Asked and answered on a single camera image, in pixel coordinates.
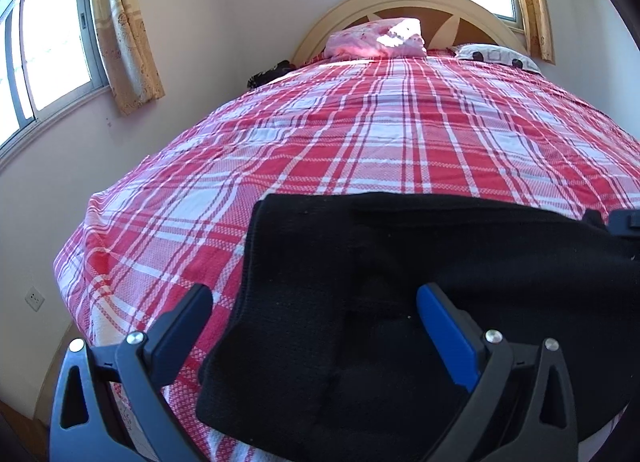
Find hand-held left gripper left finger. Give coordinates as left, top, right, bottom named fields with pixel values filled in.
left=48, top=284, right=215, bottom=462

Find beige wooden headboard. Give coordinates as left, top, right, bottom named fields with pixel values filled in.
left=291, top=0, right=531, bottom=68

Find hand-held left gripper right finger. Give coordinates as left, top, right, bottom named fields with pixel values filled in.
left=416, top=283, right=581, bottom=462

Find black pants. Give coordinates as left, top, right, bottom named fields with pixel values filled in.
left=196, top=192, right=640, bottom=462

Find red plaid bed sheet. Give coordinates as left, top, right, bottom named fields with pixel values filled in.
left=52, top=47, right=640, bottom=462

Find white pillow with black dots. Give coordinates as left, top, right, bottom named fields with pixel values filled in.
left=454, top=43, right=542, bottom=74

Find long beige patterned curtain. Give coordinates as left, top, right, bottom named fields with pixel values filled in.
left=90, top=0, right=166, bottom=115

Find narrow beige curtain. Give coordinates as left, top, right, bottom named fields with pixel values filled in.
left=507, top=0, right=556, bottom=64

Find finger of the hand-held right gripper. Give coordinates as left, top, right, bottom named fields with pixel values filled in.
left=606, top=208, right=640, bottom=263

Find sliding window with grey frame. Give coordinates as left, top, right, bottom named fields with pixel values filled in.
left=0, top=0, right=108, bottom=143

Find pink pillow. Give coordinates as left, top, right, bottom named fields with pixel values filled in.
left=325, top=18, right=428, bottom=59

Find dark cloth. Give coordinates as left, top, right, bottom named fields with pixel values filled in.
left=246, top=60, right=293, bottom=89

